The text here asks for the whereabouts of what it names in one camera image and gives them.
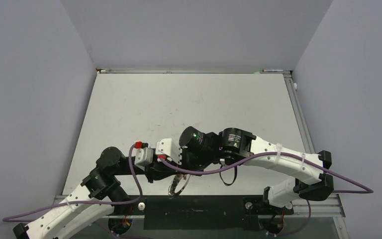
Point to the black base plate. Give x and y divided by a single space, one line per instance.
247 212

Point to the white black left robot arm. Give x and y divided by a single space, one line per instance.
112 187

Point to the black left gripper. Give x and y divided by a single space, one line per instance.
158 170

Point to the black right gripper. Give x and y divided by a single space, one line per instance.
183 164

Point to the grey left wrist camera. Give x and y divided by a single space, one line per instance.
144 154

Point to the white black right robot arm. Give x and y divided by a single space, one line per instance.
307 177

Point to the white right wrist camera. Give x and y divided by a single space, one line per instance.
170 149

